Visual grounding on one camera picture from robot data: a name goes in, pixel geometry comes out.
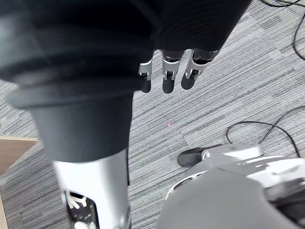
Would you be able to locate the dark robot foot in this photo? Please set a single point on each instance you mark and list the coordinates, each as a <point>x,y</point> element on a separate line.
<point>190,158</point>

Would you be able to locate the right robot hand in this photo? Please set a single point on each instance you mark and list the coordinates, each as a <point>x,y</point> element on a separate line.
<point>90,71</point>

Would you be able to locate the light wooden cabinet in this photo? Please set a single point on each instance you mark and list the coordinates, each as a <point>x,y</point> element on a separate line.
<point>12,152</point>

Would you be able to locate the silver robot leg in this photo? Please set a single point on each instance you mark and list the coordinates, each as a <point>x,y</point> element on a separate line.
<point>233,190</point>

